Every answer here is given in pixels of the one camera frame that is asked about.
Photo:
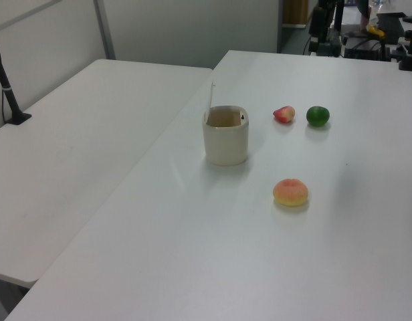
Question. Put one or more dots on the green toy lime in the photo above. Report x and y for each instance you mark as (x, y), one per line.
(317, 116)

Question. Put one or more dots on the wooden panel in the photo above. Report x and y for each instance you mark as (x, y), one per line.
(294, 11)

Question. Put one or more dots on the black clamp camera mount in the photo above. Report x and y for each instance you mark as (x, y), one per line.
(410, 55)

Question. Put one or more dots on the orange yellow toy peach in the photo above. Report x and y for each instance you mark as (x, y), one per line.
(290, 192)

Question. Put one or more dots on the white garbage bin with lid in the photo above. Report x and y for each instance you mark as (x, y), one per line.
(226, 145)

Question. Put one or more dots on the black electronics box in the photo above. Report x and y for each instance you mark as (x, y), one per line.
(363, 47)

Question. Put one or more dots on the white side table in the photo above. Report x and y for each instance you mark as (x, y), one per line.
(75, 150)

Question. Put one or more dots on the yellow tool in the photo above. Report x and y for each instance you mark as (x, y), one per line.
(376, 30)

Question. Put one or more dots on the black equipment rack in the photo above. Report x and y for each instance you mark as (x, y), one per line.
(323, 26)

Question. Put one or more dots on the black camera pole with base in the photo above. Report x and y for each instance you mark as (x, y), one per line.
(7, 92)

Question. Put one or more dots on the red toy strawberry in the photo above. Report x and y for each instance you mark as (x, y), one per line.
(284, 114)

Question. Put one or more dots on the grey metal partition post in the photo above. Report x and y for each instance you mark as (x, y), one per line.
(105, 30)

